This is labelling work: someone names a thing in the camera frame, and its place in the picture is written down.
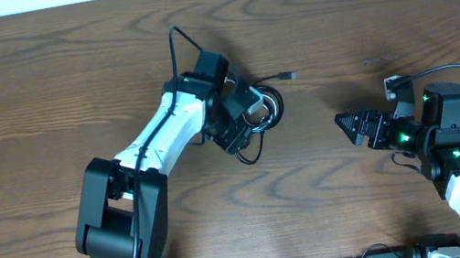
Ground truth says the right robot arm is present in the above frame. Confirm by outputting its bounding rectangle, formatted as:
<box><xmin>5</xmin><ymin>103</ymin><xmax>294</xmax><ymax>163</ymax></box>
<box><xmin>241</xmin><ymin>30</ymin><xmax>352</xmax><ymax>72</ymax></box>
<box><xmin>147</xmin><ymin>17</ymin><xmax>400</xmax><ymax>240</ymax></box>
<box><xmin>334</xmin><ymin>82</ymin><xmax>460</xmax><ymax>216</ymax></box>

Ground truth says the black USB cable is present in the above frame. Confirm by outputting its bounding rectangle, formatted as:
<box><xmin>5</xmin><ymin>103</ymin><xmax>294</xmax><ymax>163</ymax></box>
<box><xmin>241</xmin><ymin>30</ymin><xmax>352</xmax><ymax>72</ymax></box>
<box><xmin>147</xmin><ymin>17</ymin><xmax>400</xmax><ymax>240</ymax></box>
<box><xmin>221</xmin><ymin>70</ymin><xmax>309</xmax><ymax>167</ymax></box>

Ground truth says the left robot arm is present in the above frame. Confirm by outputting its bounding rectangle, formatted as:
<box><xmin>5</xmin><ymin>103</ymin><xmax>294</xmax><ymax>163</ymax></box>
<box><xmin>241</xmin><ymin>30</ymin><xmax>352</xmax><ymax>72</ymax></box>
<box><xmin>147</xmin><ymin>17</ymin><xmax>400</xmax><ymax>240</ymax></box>
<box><xmin>75</xmin><ymin>50</ymin><xmax>263</xmax><ymax>258</ymax></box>

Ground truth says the white USB cable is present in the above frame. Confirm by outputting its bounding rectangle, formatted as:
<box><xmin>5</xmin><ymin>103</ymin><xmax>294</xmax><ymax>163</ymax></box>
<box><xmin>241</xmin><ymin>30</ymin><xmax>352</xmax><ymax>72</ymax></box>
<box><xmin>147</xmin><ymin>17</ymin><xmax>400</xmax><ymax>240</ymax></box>
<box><xmin>224</xmin><ymin>69</ymin><xmax>281</xmax><ymax>132</ymax></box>

